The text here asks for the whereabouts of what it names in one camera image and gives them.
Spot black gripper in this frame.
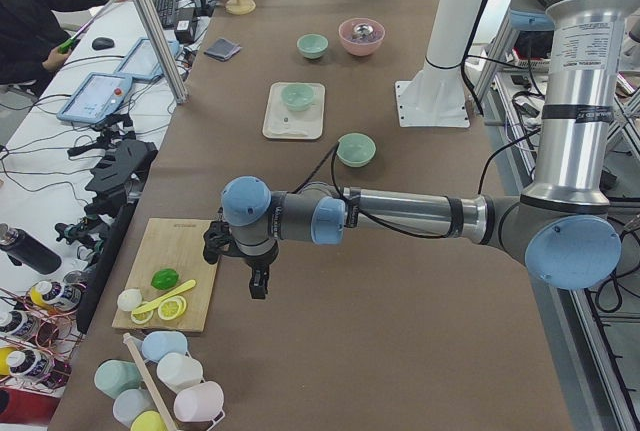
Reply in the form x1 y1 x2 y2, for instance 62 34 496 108
236 239 279 300

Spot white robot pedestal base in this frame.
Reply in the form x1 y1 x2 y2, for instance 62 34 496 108
395 0 487 128

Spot white garlic bulb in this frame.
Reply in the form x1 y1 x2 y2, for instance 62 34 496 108
117 288 143 312

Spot black computer mouse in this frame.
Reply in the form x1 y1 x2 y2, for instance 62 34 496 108
92 37 115 51

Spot green bowl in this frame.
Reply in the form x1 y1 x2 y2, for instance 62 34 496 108
280 83 315 112
296 34 329 60
337 132 377 168

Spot grey folded cloth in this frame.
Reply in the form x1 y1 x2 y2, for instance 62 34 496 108
204 38 242 62

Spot pink plastic cup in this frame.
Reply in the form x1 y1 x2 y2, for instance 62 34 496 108
173 381 225 423

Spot lemon slice on board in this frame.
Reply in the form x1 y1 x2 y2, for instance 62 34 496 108
157 295 187 321

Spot black water bottle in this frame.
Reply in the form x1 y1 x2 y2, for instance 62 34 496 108
1 223 62 275

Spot blue plastic cup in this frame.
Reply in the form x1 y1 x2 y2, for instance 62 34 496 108
141 331 188 362

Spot green bowl on tray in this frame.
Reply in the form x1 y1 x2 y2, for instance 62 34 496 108
280 83 315 112

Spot black power adapter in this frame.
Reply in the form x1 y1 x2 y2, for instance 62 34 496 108
174 7 198 44

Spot yellow plastic cup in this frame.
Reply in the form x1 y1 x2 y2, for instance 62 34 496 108
130 410 167 431

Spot blue teach pendant near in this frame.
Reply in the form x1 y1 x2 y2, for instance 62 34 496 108
56 72 133 125

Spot wooden cutting board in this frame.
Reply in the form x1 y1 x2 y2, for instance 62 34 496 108
112 218 217 333

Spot black spare gripper parts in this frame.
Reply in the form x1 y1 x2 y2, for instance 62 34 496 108
67 113 158 218

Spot green plastic cup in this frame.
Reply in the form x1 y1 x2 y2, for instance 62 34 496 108
94 360 142 399

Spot blue teach pendant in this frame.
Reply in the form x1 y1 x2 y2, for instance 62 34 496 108
56 72 133 125
114 38 164 83

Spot metal ice scoop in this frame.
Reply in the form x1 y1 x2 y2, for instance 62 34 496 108
352 23 374 39

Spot beige rabbit tray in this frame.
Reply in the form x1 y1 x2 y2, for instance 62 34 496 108
262 82 325 141

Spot white plastic cup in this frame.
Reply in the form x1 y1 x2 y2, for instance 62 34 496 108
156 352 203 393

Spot green lime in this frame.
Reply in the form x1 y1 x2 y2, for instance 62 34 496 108
151 268 179 290

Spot yellow plastic knife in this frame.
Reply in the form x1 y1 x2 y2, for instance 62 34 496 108
131 279 197 314

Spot grey plastic cup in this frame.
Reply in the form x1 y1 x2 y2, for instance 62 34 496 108
112 389 155 429

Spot yellow paint bottle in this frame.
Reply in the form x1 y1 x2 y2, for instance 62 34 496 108
31 280 82 312

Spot seated person in black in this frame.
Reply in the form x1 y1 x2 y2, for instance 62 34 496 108
1 0 126 96

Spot lemon slice near garlic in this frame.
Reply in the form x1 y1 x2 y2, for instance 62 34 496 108
130 309 154 325

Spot aluminium frame post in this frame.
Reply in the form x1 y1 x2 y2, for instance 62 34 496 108
133 0 188 105

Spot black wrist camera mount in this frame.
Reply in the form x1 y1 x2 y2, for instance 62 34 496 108
203 220 236 265

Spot black keyboard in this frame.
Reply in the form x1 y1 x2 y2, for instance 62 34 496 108
152 0 178 29

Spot pink bowl with ice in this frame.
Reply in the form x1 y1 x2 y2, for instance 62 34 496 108
338 18 386 57

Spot blue teach pendant far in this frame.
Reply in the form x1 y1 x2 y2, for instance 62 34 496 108
114 38 164 83

